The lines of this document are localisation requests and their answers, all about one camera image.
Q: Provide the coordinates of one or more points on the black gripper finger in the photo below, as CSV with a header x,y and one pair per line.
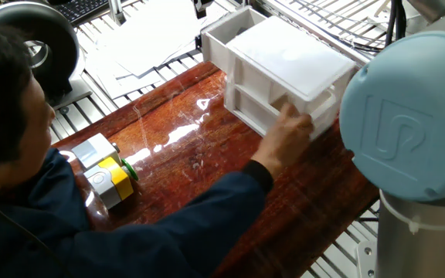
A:
x,y
201,5

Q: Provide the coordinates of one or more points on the white plastic drawer cabinet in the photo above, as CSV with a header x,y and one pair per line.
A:
x,y
292,54

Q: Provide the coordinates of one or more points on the right forearm in dark sleeve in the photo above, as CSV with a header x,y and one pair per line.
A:
x,y
215,204

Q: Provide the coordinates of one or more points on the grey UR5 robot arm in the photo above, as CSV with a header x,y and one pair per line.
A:
x,y
408,116

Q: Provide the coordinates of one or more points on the person's right hand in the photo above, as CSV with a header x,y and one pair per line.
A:
x,y
284,143

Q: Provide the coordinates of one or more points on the white paper sheet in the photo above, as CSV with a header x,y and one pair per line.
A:
x,y
130,83
160,34

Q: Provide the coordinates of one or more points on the black keyboard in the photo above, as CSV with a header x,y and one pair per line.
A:
x,y
83,8

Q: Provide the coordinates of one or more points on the white grey push-button box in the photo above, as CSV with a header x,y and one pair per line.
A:
x,y
95,148

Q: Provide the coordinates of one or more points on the silver mounting plate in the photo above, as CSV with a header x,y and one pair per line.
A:
x,y
379,17

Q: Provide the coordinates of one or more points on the yellow box with green button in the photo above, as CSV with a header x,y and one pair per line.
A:
x,y
114,177

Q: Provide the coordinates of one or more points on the glossy wood grain table mat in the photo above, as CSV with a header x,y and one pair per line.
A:
x,y
207,201

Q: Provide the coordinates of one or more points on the person in dark blue jacket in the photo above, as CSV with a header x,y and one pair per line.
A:
x,y
25,216

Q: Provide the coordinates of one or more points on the aluminium post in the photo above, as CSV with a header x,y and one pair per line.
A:
x,y
117,11

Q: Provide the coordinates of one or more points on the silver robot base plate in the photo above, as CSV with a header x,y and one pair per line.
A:
x,y
366,258

